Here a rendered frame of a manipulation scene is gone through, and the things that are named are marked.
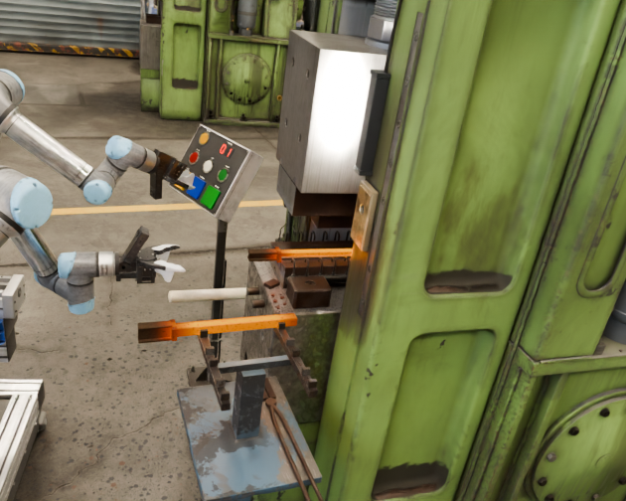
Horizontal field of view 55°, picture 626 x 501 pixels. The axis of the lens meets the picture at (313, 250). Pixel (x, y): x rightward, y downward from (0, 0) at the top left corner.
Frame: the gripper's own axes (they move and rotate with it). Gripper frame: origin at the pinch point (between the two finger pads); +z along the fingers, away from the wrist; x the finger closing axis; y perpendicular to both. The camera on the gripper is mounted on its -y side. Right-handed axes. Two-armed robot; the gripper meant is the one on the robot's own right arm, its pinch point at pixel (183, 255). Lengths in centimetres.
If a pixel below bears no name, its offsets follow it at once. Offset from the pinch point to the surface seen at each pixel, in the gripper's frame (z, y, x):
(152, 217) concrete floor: 8, 100, -242
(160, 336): -9.5, 3.0, 36.4
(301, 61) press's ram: 31, -60, -2
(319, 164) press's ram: 35, -35, 12
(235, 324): 9.7, 0.8, 36.3
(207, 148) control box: 15, -14, -61
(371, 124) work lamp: 42, -51, 27
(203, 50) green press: 74, 24, -489
